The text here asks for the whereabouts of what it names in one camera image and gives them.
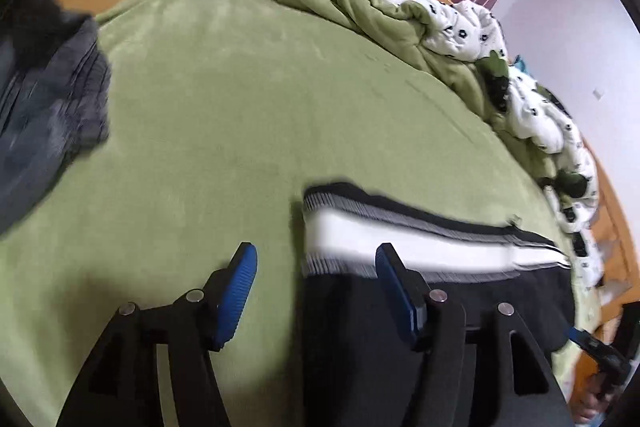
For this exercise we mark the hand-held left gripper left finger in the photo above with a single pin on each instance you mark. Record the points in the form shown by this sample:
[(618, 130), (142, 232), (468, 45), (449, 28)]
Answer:
[(237, 292)]

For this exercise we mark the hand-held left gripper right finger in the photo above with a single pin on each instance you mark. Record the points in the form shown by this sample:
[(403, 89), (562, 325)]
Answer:
[(395, 292)]

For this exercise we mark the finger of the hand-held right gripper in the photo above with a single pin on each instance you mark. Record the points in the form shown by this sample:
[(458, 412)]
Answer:
[(585, 339)]

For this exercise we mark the teal cloth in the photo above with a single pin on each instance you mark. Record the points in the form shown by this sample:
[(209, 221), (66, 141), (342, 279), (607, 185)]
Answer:
[(517, 63)]

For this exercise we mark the white wall socket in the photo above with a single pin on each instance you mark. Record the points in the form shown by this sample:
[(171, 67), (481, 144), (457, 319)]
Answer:
[(597, 94)]

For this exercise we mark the white floral quilt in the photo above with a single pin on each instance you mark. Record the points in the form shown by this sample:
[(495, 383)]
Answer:
[(465, 32)]

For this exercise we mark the green fleece bed blanket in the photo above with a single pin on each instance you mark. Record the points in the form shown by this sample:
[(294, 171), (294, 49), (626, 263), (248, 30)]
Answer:
[(225, 107)]

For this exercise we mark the black pants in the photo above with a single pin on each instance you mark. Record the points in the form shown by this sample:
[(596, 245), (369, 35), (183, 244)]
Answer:
[(350, 347)]

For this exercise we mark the grey jeans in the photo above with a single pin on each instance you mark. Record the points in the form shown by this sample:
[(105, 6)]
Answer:
[(50, 107)]

